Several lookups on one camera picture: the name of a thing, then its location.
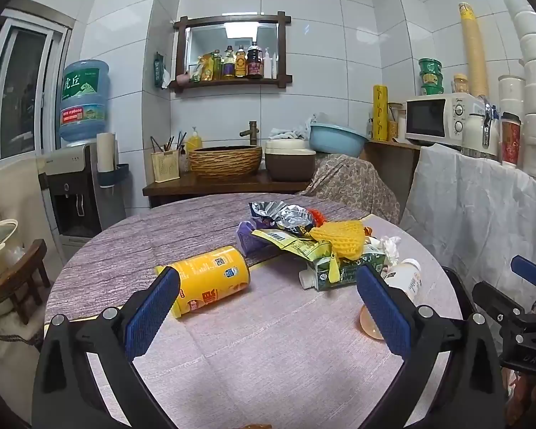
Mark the purple label bottle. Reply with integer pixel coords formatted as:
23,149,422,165
222,45,237,79

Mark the silver foil snack bag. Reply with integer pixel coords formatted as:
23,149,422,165
249,201,316,237

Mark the woven pattern sink basin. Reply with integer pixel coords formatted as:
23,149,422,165
188,145,263,182

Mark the tall yellow box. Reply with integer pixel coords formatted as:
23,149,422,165
373,85,389,141

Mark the beige chopstick holder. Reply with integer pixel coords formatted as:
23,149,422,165
149,132,188,183

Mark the blue plastic basin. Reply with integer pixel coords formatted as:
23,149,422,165
309,123,369,158

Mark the white framed window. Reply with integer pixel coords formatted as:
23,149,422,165
0,9,74,175

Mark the translucent orange plastic piece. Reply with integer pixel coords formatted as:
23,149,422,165
359,306,385,339

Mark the small white plastic bottle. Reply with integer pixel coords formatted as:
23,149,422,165
383,258,423,302

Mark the bamboo style faucet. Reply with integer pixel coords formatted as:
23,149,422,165
240,120,260,146

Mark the yellow drink can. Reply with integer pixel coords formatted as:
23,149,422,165
155,246,251,319

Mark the white rag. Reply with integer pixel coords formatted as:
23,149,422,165
268,114,318,140

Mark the yellow soap bottle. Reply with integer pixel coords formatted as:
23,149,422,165
185,127,203,153

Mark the brown pot with white lid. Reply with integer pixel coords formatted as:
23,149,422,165
265,139,317,182

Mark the white microwave oven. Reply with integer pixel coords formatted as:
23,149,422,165
405,94,487,150

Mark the floral cloth cover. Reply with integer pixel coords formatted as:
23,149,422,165
297,154,400,224

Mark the red paper cup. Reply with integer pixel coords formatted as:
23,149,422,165
500,113,522,168

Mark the tall stack of paper cups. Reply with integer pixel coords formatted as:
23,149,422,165
458,2,490,97

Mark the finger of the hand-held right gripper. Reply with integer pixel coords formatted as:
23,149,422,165
511,255,536,289
472,281,531,323

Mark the white kettle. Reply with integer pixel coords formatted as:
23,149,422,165
462,112,501,159

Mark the dark soy sauce bottle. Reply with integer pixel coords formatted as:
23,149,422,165
245,41,264,79

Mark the wooden sink counter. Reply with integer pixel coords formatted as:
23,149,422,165
143,172,313,208

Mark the green drink carton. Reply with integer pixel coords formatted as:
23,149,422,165
299,250,387,292

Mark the blue water jug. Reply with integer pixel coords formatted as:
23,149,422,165
59,59,111,146

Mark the crumpled white tissue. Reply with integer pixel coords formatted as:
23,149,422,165
366,235,400,266

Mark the wooden cabinet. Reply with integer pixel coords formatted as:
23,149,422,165
368,138,423,222

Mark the dark wooden stool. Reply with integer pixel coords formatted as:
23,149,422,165
0,239,52,325

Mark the yellow foam fruit net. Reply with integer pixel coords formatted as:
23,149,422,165
309,219,367,261

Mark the purple tablecloth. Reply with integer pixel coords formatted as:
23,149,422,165
45,192,463,429

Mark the yellow green wrapper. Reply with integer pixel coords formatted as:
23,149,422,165
251,228,342,282

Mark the grey water dispenser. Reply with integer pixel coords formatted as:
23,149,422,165
38,143,126,251

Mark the white plastic bag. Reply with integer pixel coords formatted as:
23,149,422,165
399,143,536,314

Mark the green hanging tissue holder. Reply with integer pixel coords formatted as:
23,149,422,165
154,52,170,90

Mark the glass jar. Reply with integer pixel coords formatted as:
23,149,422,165
386,103,405,141

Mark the yellow seasoning packet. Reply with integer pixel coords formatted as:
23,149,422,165
190,54,214,82

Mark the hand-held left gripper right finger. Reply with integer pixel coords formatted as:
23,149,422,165
356,265,507,429

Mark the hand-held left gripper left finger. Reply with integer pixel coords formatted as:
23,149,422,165
32,266,182,429

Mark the white cup tube holder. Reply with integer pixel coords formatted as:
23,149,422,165
96,132,130,188

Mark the purple plastic packet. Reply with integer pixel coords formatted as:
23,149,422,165
236,221,269,255

